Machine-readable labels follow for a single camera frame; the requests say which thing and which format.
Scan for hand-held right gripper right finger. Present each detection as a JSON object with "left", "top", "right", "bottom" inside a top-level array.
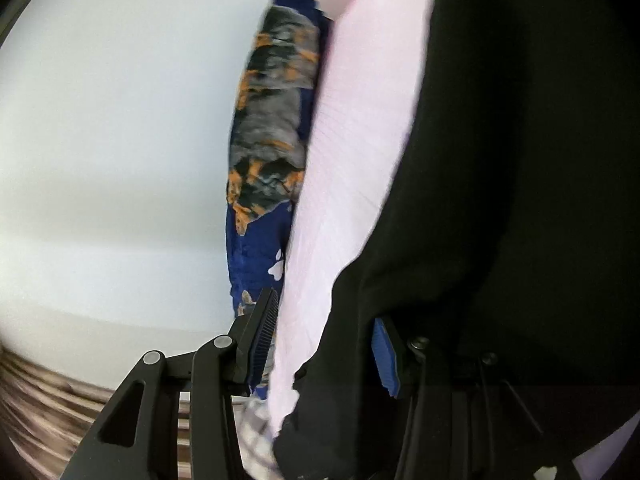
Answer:
[{"left": 371, "top": 316, "right": 576, "bottom": 480}]

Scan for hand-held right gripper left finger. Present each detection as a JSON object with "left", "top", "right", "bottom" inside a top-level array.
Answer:
[{"left": 59, "top": 287, "right": 281, "bottom": 480}]

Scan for black pants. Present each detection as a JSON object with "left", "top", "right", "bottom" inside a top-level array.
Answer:
[{"left": 272, "top": 0, "right": 640, "bottom": 480}]

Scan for plaid pillow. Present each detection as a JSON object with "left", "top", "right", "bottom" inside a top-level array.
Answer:
[{"left": 235, "top": 392, "right": 281, "bottom": 480}]

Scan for pink checked bed sheet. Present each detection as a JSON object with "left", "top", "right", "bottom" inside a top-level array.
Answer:
[{"left": 267, "top": 0, "right": 640, "bottom": 480}]

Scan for blue printed fleece blanket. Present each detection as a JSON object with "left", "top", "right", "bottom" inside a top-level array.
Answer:
[{"left": 225, "top": 0, "right": 335, "bottom": 401}]

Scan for beige printed curtain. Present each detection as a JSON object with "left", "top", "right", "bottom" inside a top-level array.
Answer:
[{"left": 0, "top": 342, "right": 193, "bottom": 480}]

